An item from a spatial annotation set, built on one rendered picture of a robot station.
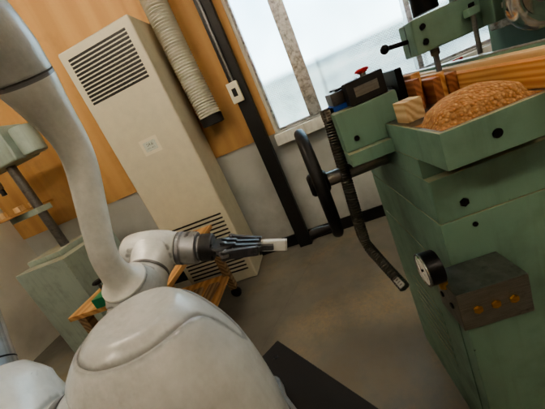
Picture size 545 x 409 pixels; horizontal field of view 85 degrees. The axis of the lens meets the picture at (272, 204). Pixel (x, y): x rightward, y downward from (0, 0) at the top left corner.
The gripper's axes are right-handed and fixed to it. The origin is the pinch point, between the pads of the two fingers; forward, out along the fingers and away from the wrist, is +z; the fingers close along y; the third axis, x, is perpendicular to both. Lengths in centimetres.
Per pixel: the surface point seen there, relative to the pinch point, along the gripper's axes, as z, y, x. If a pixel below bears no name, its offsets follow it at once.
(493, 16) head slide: 45, -6, -50
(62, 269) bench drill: -142, 93, 56
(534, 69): 39, -27, -38
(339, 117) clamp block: 15.9, -6.6, -32.5
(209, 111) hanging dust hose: -43, 125, -35
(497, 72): 39, -19, -39
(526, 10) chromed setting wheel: 47, -13, -49
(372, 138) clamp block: 23.1, -6.5, -27.7
